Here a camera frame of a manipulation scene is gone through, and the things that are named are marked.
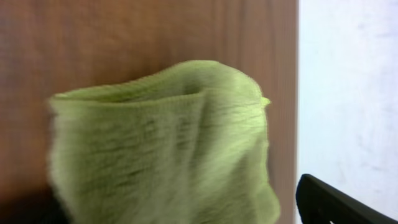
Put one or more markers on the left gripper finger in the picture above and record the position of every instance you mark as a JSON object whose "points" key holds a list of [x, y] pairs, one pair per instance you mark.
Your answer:
{"points": [[320, 203]]}

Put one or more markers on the green microfiber cloth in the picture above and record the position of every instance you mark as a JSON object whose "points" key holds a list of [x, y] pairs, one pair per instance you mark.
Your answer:
{"points": [[184, 145]]}

